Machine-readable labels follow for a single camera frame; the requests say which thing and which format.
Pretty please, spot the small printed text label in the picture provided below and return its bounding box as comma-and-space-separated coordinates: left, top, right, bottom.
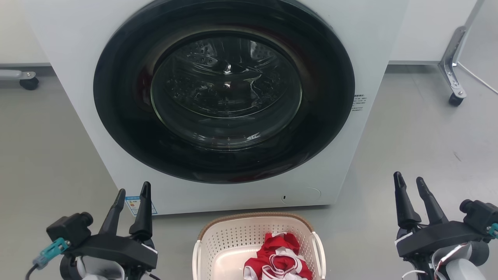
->
351, 93, 368, 112

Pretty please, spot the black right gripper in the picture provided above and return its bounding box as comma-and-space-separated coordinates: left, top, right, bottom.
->
393, 171, 487, 257

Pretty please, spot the red white right arm cable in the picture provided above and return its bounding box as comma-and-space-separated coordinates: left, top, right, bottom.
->
433, 243, 468, 280

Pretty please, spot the round filter cover flap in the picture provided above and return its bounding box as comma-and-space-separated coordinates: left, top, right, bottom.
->
281, 187, 322, 205

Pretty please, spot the teal left camera cable plug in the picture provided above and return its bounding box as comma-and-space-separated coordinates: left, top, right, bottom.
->
33, 238, 71, 270

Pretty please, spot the red and white garment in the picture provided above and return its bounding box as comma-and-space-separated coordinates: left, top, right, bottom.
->
244, 233, 313, 280

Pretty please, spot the white front-load washing machine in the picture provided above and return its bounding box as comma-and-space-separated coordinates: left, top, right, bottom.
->
23, 0, 409, 215

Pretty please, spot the low metal bar with caster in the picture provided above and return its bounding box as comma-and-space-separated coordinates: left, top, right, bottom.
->
0, 69, 40, 91

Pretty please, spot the thin white floor cable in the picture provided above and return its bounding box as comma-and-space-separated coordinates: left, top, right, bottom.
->
457, 61, 498, 95

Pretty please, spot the tall metal frame with caster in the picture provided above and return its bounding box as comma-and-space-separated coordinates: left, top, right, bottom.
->
438, 0, 487, 107

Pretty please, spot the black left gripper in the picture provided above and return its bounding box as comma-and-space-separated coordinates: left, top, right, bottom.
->
64, 182, 158, 270

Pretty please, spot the white perforated laundry basket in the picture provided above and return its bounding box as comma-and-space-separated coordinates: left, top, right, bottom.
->
192, 212, 326, 280

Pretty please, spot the round black washing machine door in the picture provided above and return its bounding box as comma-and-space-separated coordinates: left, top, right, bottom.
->
93, 0, 355, 184

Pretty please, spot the blue energy label sticker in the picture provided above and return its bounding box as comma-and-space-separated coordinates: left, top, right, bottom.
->
125, 196, 158, 217

